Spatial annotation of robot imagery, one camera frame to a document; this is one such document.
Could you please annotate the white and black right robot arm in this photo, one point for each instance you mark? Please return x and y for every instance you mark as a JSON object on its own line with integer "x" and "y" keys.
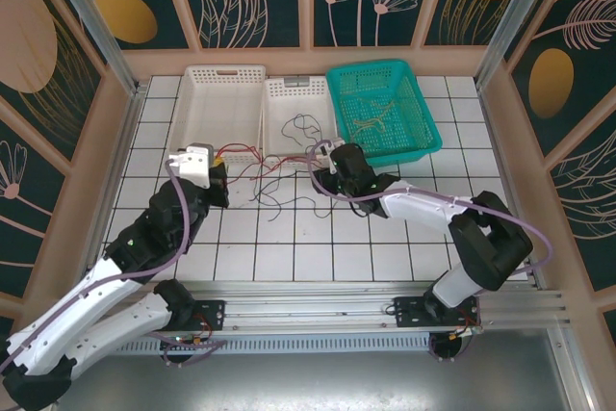
{"x": 423, "y": 209}

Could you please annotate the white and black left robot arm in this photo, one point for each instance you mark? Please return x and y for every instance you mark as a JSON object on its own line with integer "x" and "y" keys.
{"x": 72, "y": 305}

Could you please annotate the large white plastic basket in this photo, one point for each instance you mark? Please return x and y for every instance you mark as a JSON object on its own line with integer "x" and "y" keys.
{"x": 221, "y": 108}

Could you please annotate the teal plastic basket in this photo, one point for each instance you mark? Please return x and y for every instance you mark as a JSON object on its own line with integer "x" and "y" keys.
{"x": 385, "y": 88}

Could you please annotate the yellow power connector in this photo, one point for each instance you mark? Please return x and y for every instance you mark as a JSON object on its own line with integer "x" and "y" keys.
{"x": 197, "y": 341}
{"x": 459, "y": 333}

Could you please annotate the grey metal sheet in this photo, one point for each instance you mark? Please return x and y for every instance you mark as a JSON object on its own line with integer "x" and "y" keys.
{"x": 313, "y": 382}

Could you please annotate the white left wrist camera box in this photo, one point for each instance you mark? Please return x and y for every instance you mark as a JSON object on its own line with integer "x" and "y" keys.
{"x": 192, "y": 168}

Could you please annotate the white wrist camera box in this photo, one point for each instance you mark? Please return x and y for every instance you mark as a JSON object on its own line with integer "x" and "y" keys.
{"x": 329, "y": 148}
{"x": 192, "y": 168}

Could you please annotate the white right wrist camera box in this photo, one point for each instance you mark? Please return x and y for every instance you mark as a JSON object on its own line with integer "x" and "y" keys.
{"x": 329, "y": 148}

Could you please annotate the aluminium side rail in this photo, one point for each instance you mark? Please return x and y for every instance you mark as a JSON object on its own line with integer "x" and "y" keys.
{"x": 121, "y": 141}
{"x": 498, "y": 141}

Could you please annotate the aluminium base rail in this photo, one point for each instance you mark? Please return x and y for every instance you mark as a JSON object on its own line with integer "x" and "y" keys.
{"x": 313, "y": 305}

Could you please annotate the aluminium frame post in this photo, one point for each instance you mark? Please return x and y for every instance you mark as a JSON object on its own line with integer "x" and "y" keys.
{"x": 517, "y": 21}
{"x": 98, "y": 21}

